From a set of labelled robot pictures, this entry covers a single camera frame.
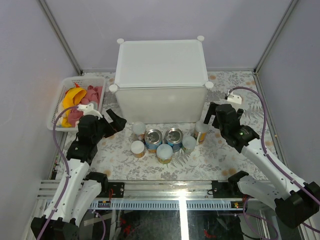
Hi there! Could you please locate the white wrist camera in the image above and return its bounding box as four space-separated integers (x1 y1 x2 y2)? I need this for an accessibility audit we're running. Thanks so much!
225 91 243 105
77 101 103 119

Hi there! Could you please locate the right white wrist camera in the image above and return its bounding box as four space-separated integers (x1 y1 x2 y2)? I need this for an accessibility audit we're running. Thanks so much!
225 91 243 105

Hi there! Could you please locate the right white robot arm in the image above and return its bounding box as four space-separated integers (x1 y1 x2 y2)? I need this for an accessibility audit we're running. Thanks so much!
203 102 320 229

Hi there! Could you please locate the short can white lid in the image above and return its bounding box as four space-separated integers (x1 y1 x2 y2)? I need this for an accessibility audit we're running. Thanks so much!
130 140 146 158

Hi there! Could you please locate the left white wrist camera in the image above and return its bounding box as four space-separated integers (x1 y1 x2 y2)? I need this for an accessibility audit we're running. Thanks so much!
77 101 103 119

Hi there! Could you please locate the pink cloth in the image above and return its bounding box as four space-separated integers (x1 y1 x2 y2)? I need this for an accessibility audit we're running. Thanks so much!
68 85 103 127

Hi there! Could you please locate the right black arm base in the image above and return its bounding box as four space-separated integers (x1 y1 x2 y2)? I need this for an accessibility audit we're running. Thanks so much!
207 170 249 199

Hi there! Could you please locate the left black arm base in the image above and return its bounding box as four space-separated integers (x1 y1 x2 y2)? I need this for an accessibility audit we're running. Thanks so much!
85 172 125 199

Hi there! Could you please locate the white plastic laundry basket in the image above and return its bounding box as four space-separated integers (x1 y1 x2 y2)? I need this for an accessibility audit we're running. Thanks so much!
46 76 106 131

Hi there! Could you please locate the short can clear lid front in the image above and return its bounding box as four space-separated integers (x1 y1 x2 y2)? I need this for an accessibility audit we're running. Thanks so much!
156 144 173 164

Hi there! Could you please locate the yellow cloth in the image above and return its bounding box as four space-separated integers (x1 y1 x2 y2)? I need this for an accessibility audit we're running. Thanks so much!
61 83 87 128

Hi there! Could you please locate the aluminium front rail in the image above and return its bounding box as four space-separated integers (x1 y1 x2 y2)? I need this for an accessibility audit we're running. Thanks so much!
37 179 251 211

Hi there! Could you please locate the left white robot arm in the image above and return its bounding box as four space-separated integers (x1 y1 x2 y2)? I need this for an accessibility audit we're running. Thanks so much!
30 103 127 240

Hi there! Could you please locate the white patterned cloth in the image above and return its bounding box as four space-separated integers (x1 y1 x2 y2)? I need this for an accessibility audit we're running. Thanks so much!
55 104 70 128

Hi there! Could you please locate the white plastic storage cabinet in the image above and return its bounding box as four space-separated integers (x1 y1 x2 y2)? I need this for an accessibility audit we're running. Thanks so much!
109 35 214 124

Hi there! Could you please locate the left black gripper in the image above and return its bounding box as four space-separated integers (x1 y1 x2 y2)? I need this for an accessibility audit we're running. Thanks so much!
94 109 128 145

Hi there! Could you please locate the blue can pull-tab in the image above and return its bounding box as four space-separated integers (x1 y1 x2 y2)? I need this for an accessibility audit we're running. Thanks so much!
144 128 163 154
164 127 184 153

